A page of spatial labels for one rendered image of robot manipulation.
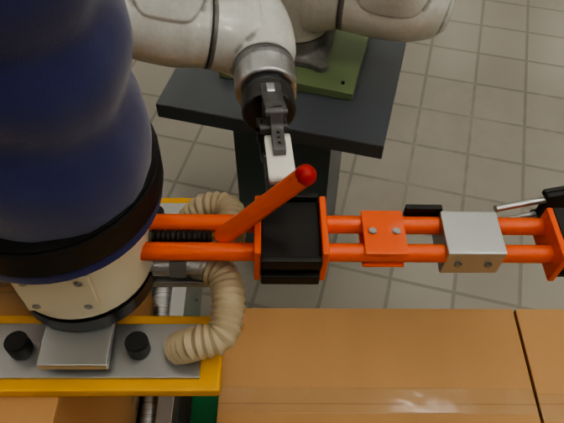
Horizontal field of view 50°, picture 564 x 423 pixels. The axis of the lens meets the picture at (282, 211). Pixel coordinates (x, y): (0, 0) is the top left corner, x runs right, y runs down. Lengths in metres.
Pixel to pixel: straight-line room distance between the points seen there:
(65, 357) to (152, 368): 0.10
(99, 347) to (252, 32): 0.47
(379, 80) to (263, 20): 0.55
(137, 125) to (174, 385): 0.33
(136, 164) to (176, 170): 1.65
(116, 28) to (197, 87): 0.89
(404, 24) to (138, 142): 0.79
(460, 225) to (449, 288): 1.24
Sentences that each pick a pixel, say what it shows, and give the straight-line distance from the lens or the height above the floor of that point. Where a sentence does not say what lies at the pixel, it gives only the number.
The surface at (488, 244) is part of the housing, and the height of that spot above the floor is 1.07.
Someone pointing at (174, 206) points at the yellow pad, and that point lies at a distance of 0.87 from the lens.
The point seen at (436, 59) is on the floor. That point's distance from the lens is 2.70.
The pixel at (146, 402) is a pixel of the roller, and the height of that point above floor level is 0.55.
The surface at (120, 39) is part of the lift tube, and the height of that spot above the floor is 1.36.
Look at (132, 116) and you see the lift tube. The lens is 0.55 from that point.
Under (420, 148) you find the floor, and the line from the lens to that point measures 2.31.
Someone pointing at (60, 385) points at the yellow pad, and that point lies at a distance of 0.78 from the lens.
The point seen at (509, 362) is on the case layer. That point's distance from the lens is 1.28.
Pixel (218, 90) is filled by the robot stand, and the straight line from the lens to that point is 1.36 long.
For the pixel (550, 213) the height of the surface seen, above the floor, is 1.08.
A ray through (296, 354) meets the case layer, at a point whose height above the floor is 0.54.
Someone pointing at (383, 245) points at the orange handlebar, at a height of 1.08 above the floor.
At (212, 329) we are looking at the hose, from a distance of 0.71.
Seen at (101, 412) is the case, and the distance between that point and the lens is 0.96.
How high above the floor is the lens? 1.65
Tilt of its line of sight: 53 degrees down
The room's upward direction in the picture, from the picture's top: straight up
